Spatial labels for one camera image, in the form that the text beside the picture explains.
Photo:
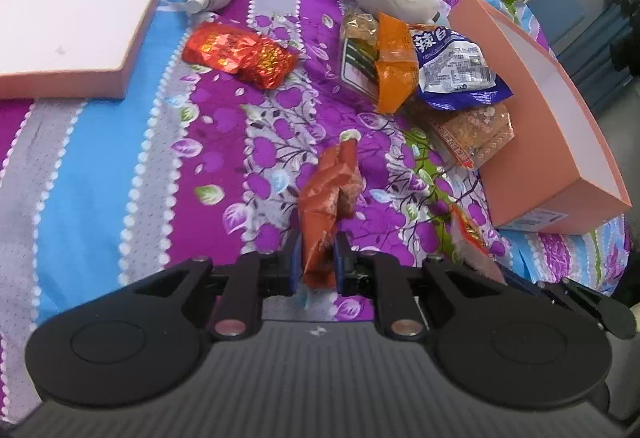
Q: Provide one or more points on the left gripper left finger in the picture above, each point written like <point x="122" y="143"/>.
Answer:
<point x="240" y="289"/>

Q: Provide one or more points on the orange-red snack packet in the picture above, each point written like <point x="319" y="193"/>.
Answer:
<point x="329" y="196"/>

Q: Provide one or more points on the pink shoe box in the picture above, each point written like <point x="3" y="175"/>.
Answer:
<point x="558" y="174"/>

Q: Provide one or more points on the clear crispy snack packet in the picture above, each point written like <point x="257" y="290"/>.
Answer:
<point x="360" y="26"/>

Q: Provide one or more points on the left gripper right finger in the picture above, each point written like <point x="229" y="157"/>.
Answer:
<point x="381" y="278"/>

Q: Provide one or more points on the pink box lid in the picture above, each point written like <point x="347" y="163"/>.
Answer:
<point x="71" y="48"/>

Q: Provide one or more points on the red foil tea packet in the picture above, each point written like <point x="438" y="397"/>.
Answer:
<point x="249" y="56"/>

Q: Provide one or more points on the clear rice cracker packet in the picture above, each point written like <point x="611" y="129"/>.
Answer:
<point x="475" y="135"/>

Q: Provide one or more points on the blue white snack bag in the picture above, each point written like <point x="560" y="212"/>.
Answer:
<point x="453" y="73"/>

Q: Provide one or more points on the green white snack packet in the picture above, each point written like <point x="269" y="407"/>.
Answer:
<point x="358" y="70"/>

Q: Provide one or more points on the orange snack bag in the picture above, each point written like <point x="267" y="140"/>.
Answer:
<point x="397" y="64"/>

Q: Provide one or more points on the blue chair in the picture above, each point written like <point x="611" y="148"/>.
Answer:
<point x="557" y="17"/>

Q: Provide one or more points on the red clear snack packet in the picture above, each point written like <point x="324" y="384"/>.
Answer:
<point x="469" y="246"/>

